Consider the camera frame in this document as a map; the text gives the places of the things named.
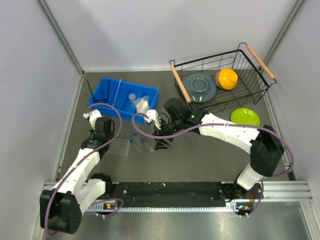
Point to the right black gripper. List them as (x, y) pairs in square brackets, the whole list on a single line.
[(161, 143)]

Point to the clear bag of white powder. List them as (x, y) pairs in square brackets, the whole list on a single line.
[(142, 104)]

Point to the glass bulb tube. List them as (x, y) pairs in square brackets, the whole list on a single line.
[(116, 93)]

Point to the black wire ring stand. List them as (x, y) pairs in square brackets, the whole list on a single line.
[(101, 93)]

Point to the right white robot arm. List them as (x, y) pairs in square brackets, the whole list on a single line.
[(264, 148)]

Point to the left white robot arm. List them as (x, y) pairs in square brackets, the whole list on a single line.
[(75, 170)]

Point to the clear plastic well plate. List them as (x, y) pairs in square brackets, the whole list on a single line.
[(119, 147)]

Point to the blue plastic divided bin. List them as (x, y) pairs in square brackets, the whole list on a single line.
[(122, 103)]

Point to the blue-grey ceramic plate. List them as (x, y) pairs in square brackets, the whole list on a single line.
[(200, 87)]

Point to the lime green plate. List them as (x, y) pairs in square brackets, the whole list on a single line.
[(245, 116)]

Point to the orange ribbed bowl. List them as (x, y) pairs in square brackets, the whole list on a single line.
[(226, 79)]

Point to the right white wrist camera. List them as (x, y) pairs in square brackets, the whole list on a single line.
[(152, 116)]

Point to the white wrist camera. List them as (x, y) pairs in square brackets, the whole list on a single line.
[(92, 117), (152, 116)]

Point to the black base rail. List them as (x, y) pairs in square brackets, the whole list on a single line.
[(105, 198)]

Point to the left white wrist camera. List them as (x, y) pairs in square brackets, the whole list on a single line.
[(92, 117)]

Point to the black wire basket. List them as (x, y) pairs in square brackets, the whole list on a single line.
[(254, 78)]

